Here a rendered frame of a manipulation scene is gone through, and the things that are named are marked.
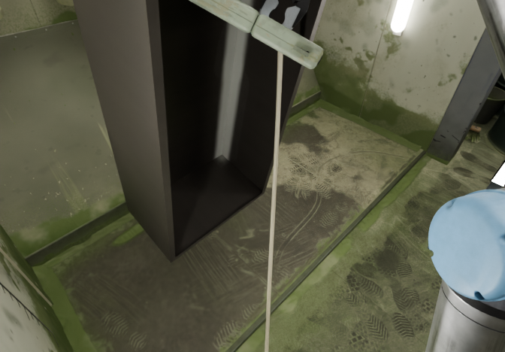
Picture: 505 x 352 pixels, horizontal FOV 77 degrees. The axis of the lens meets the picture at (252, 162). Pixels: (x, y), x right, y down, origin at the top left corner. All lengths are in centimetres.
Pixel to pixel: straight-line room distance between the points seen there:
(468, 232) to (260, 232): 172
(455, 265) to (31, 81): 210
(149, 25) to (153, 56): 6
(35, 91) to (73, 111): 21
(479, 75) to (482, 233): 229
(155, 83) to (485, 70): 228
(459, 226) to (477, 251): 3
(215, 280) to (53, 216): 100
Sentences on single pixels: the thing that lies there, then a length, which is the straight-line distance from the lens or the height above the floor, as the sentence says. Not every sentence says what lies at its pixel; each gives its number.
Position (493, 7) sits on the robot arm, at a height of 159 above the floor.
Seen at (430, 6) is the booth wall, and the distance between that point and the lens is 268.
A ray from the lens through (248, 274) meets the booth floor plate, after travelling 192.
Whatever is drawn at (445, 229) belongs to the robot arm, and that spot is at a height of 140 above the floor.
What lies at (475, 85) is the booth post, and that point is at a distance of 271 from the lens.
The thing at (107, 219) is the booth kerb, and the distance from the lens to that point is 224.
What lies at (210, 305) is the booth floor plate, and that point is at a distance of 185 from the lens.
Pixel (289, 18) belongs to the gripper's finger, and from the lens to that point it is 74.
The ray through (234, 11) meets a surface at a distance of 72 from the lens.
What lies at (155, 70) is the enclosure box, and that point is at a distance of 72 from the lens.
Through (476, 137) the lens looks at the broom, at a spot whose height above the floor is 4.
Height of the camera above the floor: 172
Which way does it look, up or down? 41 degrees down
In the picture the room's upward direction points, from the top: straight up
